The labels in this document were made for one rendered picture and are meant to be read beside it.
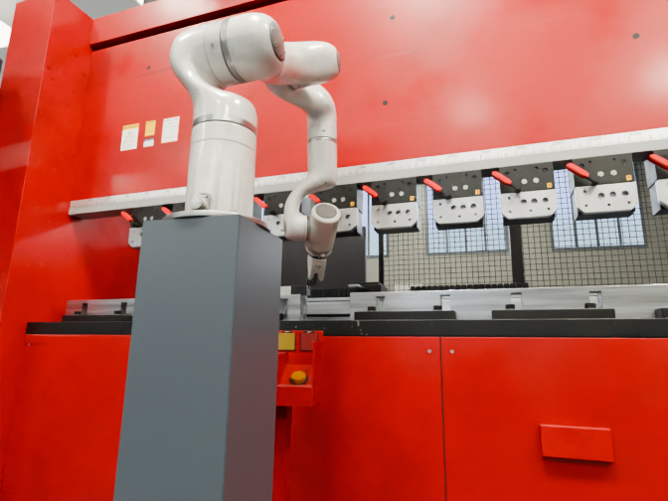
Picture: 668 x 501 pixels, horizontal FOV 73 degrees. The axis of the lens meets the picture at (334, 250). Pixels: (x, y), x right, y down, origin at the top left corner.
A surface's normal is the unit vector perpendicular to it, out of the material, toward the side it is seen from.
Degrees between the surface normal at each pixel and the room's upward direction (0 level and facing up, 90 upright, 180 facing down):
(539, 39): 90
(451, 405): 90
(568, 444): 90
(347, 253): 90
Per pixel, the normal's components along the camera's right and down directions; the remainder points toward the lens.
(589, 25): -0.33, -0.20
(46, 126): 0.94, -0.06
